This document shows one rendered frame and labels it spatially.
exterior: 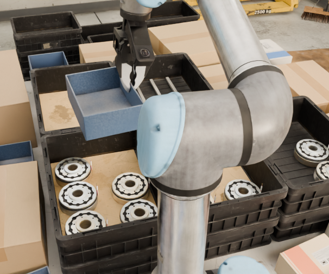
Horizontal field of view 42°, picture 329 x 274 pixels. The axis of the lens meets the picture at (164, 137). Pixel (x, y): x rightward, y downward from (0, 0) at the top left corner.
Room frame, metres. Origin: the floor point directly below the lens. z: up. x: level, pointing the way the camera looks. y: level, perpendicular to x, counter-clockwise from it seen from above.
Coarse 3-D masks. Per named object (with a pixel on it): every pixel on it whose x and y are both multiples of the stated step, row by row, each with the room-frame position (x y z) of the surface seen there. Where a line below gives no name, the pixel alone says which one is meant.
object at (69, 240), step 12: (60, 132) 0.99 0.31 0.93; (72, 132) 0.99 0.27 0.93; (48, 156) 0.88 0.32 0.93; (48, 168) 0.83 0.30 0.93; (48, 180) 0.78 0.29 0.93; (156, 216) 0.68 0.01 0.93; (60, 228) 0.63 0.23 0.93; (108, 228) 0.64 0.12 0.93; (120, 228) 0.64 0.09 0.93; (132, 228) 0.65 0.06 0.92; (144, 228) 0.66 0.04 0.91; (60, 240) 0.60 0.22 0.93; (72, 240) 0.60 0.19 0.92; (84, 240) 0.61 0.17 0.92
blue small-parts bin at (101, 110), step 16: (80, 80) 0.98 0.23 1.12; (96, 80) 0.99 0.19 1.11; (112, 80) 1.01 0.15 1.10; (80, 96) 0.96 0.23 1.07; (96, 96) 0.97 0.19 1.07; (112, 96) 0.97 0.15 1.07; (128, 96) 0.95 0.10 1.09; (80, 112) 0.81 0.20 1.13; (96, 112) 0.89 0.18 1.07; (112, 112) 0.81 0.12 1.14; (128, 112) 0.82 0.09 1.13; (96, 128) 0.79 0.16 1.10; (112, 128) 0.81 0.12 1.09; (128, 128) 0.82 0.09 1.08
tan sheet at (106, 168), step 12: (96, 156) 1.00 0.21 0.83; (108, 156) 1.00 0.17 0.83; (120, 156) 1.01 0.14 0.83; (132, 156) 1.01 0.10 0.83; (96, 168) 0.95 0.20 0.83; (108, 168) 0.95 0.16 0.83; (120, 168) 0.95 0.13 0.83; (132, 168) 0.96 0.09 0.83; (96, 180) 0.89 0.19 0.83; (108, 180) 0.90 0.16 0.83; (108, 192) 0.85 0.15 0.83; (108, 204) 0.80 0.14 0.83; (120, 204) 0.81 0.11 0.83; (60, 216) 0.75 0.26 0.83; (108, 216) 0.76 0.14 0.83
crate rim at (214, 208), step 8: (264, 160) 0.91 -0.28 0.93; (272, 168) 0.88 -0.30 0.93; (280, 184) 0.82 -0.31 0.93; (264, 192) 0.78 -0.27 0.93; (272, 192) 0.78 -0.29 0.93; (280, 192) 0.79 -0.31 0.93; (232, 200) 0.75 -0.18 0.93; (240, 200) 0.75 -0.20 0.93; (248, 200) 0.75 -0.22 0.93; (256, 200) 0.76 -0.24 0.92; (264, 200) 0.77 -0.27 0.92; (272, 200) 0.78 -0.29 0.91; (216, 208) 0.72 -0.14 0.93; (224, 208) 0.73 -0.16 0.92; (232, 208) 0.74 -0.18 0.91
